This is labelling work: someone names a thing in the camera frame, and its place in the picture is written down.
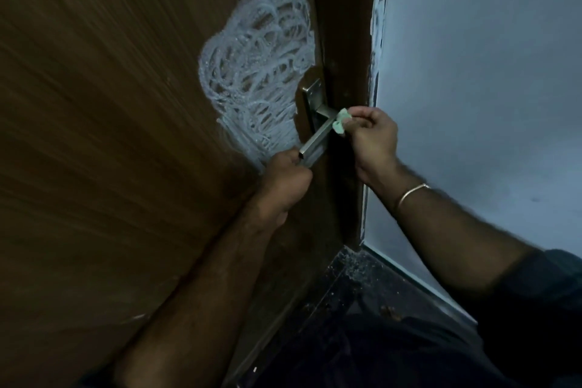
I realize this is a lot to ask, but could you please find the person's left hand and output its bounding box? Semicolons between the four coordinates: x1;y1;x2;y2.
254;149;315;232

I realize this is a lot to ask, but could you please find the person's right hand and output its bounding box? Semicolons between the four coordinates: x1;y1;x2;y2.
341;105;401;189

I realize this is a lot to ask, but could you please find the green cleaning cloth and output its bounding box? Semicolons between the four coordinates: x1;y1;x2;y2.
332;108;353;135

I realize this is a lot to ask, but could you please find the silver metal door handle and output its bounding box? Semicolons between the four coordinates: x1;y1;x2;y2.
295;78;340;166

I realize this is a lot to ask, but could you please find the brown wooden door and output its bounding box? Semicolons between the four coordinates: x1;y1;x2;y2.
0;0;360;388

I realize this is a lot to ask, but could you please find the person's right forearm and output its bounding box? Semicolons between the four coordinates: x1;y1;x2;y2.
377;164;542;302

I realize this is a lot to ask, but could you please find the person's left forearm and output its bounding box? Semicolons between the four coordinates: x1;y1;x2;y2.
111;215;292;388

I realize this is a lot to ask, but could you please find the thin metal bracelet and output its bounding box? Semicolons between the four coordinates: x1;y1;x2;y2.
393;182;432;218

